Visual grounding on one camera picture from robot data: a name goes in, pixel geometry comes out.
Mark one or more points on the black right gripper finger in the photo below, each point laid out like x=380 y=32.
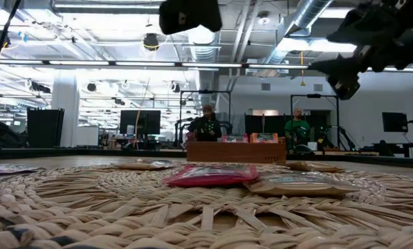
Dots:
x=351 y=31
x=344 y=76

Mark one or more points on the beige vanilla tea packet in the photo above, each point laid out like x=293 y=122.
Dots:
x=299 y=186
x=142 y=165
x=315 y=167

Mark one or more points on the orange peach tea packet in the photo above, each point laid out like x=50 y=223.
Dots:
x=264 y=138

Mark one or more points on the background black robot arm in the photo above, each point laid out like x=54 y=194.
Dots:
x=334 y=138
x=182 y=133

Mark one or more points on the wooden tea organizer box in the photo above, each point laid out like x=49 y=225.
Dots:
x=234 y=153

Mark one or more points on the flat foil tea packet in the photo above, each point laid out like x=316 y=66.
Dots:
x=9 y=170

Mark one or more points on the person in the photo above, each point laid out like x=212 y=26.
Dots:
x=206 y=129
x=5 y=136
x=296 y=129

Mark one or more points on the white cup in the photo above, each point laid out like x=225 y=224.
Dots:
x=312 y=146

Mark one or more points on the black partition panel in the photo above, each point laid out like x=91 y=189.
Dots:
x=261 y=124

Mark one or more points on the long ceiling light bar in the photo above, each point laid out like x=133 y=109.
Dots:
x=144 y=63

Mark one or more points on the round woven straw mat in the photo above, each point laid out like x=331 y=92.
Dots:
x=192 y=214

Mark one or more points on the black computer monitor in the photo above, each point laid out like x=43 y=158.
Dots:
x=140 y=121

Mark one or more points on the white cabinet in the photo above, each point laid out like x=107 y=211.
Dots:
x=87 y=135

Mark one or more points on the tall black cabinet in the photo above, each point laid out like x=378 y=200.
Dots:
x=45 y=128

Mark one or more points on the wall vent grille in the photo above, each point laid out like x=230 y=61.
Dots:
x=266 y=86
x=318 y=87

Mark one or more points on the black metal frame stand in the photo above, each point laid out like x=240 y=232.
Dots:
x=313 y=95
x=204 y=91

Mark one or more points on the silver ventilation duct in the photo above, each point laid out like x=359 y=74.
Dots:
x=202 y=52
x=306 y=14

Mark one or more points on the black wall monitor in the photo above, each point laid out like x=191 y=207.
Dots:
x=394 y=121

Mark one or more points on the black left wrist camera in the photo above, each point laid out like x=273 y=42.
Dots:
x=189 y=17

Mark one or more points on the black table frame rail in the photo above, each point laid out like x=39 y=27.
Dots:
x=54 y=153

